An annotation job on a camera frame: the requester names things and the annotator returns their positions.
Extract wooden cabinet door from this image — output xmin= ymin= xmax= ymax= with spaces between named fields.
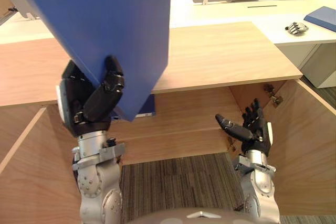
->
xmin=229 ymin=78 xmax=336 ymax=217
xmin=0 ymin=104 xmax=82 ymax=224

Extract spare silver robotic hand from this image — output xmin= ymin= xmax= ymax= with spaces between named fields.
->
xmin=285 ymin=21 xmax=309 ymax=36

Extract silver robot torso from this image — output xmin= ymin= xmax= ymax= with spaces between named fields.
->
xmin=128 ymin=206 xmax=263 ymax=224

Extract blue folder with white label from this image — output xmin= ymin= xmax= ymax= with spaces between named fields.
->
xmin=111 ymin=94 xmax=157 ymax=120

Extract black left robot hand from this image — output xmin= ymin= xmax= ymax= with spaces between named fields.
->
xmin=55 ymin=55 xmax=125 ymax=137

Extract flat blue folder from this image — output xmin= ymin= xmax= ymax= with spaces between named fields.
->
xmin=303 ymin=6 xmax=336 ymax=33

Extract wooden office cabinet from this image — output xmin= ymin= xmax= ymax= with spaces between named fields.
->
xmin=0 ymin=20 xmax=304 ymax=166

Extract metal door hinge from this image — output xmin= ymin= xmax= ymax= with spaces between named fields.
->
xmin=263 ymin=83 xmax=284 ymax=108

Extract white desk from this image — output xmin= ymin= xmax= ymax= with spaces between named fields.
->
xmin=0 ymin=0 xmax=336 ymax=45

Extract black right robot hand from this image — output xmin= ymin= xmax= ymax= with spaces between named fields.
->
xmin=215 ymin=98 xmax=274 ymax=155

